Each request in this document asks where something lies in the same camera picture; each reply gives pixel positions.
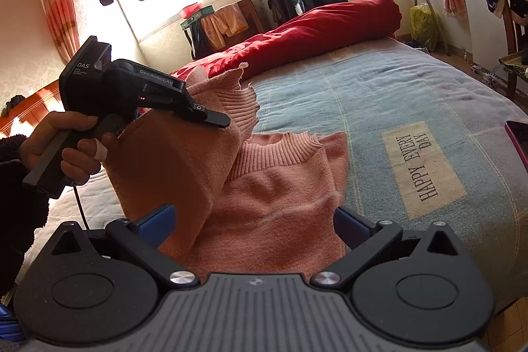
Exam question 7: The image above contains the pink knit sweater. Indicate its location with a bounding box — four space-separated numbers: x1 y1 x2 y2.
101 62 351 282

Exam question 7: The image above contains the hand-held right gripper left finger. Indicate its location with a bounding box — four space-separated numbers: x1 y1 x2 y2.
50 203 199 289

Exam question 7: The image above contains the patterned bag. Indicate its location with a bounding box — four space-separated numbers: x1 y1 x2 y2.
497 55 528 77

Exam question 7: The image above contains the wooden chair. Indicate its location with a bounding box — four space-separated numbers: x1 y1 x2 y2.
497 6 528 103

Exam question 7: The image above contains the red duvet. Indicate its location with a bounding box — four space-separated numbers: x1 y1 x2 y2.
169 0 403 80

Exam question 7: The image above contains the wooden headboard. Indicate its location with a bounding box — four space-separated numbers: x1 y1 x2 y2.
0 82 67 140

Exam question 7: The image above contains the wooden cabinet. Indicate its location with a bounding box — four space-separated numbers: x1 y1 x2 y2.
237 0 269 33

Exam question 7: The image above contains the green folding table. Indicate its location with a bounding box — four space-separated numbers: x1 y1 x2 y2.
179 6 215 27

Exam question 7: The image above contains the person's left hand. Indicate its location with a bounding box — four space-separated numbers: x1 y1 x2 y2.
18 111 119 186

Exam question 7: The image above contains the black hanging bag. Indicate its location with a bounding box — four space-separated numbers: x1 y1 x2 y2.
185 22 215 60

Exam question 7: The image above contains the blue checked bed sheet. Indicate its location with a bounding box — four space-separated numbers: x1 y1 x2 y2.
25 36 528 311

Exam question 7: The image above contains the yellow plastic bag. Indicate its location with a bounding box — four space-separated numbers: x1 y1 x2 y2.
410 3 441 51

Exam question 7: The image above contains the pink phone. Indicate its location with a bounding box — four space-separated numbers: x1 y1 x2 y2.
504 120 528 168

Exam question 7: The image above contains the person's left forearm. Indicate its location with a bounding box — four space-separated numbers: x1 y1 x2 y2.
0 133 50 295

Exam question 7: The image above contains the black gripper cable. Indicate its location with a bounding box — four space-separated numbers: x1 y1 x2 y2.
72 183 90 231

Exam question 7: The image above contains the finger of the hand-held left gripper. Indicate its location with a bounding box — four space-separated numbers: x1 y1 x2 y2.
171 88 232 129

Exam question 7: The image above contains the blue suitcase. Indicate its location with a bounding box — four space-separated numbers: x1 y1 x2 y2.
0 303 25 344

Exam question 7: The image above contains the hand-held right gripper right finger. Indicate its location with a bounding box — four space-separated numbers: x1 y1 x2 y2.
310 206 471 291

